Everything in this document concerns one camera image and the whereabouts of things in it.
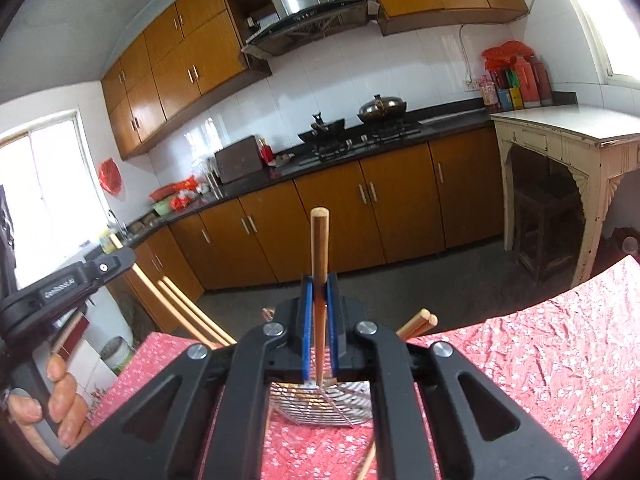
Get dark red thermos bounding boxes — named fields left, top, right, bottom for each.
left=530, top=54, right=553, bottom=107

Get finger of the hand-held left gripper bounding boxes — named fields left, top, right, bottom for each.
left=80, top=249, right=137, bottom=290

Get black gas stove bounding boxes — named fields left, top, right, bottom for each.
left=297, top=120, right=423, bottom=166

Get wooden stool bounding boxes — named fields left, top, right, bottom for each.
left=515, top=185, right=586, bottom=286

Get red floral tablecloth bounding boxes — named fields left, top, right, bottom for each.
left=90, top=255, right=640, bottom=480

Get orange red thermos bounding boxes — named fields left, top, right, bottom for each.
left=512, top=55, right=533, bottom=108

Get metal wire utensil holder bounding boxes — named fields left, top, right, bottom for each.
left=261, top=306, right=376, bottom=429

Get metal faucet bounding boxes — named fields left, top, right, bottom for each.
left=107, top=210, right=128, bottom=241

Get lidded dark wok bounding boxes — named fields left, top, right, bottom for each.
left=357, top=94, right=408, bottom=123

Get wooden wall cabinets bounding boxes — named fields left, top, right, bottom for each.
left=101, top=0, right=530, bottom=161

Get wooden base cabinets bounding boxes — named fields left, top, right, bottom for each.
left=117, top=127, right=506, bottom=311

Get person's left hand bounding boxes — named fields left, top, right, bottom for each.
left=0, top=352, right=96, bottom=466

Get black kitchen countertop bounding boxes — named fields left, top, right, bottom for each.
left=120, top=105, right=496, bottom=246

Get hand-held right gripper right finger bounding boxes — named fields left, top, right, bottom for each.
left=326, top=272, right=583, bottom=480

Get wall power cable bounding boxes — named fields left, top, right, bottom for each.
left=460, top=0, right=538, bottom=86

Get wooden chopstick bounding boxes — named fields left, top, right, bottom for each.
left=165, top=276, right=237, bottom=346
left=396, top=310, right=432, bottom=338
left=405, top=313, right=439, bottom=341
left=356, top=437, right=378, bottom=480
left=156, top=280, right=226, bottom=348
left=49, top=311, right=85, bottom=356
left=131, top=263, right=201, bottom=348
left=310, top=207, right=332, bottom=393

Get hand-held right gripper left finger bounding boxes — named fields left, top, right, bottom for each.
left=57, top=272, right=314, bottom=480

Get red plastic bag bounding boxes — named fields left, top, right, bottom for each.
left=482, top=41, right=531, bottom=73
left=98, top=157, right=123, bottom=194
left=170, top=177, right=198, bottom=209

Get sliding glass window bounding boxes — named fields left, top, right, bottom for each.
left=0, top=110, right=108, bottom=291
left=547, top=0, right=640, bottom=86

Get white bucket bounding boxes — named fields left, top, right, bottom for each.
left=100, top=337, right=135, bottom=375

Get open black wok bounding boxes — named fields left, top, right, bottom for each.
left=297, top=114, right=346, bottom=146

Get white plastic bag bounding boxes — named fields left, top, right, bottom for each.
left=192, top=157, right=218, bottom=183

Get cream wooden side table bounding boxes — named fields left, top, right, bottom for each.
left=490, top=105, right=640, bottom=286

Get dark cutting board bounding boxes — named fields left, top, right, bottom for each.
left=215, top=135, right=263, bottom=184

